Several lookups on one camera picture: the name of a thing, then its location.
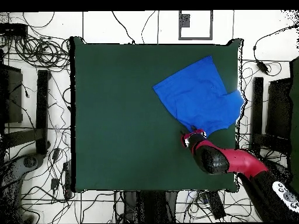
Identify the blue shirt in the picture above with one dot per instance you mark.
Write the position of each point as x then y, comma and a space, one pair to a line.
198, 98

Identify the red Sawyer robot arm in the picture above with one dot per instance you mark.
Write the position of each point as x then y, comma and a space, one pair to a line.
233, 161

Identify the long black stand bar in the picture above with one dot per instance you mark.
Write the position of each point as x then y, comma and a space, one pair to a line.
257, 112
42, 112

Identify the dark green table cloth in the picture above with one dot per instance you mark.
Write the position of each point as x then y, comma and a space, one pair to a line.
116, 140

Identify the black power strip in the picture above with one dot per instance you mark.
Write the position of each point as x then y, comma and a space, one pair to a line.
67, 179
216, 205

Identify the black cabinet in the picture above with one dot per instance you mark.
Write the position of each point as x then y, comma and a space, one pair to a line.
14, 98
279, 109

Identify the black power adapter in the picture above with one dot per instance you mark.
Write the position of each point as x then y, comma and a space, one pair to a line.
261, 66

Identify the grey stand foot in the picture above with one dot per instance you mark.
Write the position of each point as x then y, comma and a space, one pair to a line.
14, 172
280, 170

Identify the small black adapter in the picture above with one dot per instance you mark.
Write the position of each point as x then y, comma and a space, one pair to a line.
54, 184

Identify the black electronics box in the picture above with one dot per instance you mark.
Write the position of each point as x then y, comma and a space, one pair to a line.
12, 29

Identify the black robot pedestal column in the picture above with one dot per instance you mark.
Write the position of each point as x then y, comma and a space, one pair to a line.
149, 207

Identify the grey square floor frame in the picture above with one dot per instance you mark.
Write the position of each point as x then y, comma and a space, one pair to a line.
184, 21

